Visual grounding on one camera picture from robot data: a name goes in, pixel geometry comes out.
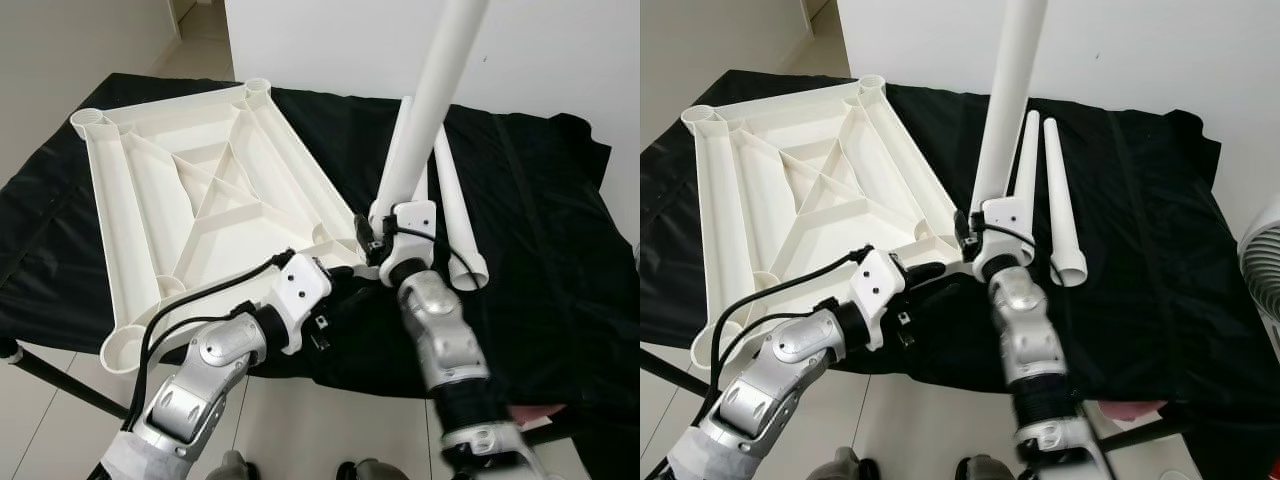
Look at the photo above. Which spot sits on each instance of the pink cushion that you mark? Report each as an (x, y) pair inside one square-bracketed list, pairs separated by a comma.
[(535, 413), (1130, 410)]

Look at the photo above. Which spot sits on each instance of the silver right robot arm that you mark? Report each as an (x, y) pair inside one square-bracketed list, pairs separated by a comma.
[(1020, 330), (440, 330)]

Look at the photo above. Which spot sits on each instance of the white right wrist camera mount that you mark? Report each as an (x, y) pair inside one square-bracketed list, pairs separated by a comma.
[(415, 215), (1005, 210)]

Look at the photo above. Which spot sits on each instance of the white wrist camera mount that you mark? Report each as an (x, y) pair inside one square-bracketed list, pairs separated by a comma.
[(415, 215), (1005, 210), (300, 290), (878, 290)]

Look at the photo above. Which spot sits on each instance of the white round fan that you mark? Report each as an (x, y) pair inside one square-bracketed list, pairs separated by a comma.
[(1262, 270)]

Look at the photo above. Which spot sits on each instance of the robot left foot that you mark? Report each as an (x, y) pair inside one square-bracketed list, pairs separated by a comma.
[(845, 466), (232, 468)]

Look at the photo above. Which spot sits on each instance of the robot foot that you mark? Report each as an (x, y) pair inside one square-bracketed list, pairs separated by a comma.
[(845, 466), (232, 468), (990, 468), (375, 470)]

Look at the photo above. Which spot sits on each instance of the black tablecloth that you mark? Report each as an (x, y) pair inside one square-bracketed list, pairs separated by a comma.
[(560, 250), (1150, 250)]

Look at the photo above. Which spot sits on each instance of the white plastic children table top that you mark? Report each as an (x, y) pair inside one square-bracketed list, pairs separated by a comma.
[(800, 180), (200, 180)]

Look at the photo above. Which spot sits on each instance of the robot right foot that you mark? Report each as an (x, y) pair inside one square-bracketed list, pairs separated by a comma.
[(990, 468), (375, 470)]

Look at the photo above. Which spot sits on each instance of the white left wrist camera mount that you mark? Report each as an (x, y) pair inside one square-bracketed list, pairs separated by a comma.
[(300, 290), (878, 290)]

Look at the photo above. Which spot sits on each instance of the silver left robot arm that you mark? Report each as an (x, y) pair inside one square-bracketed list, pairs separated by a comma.
[(215, 345), (790, 345)]

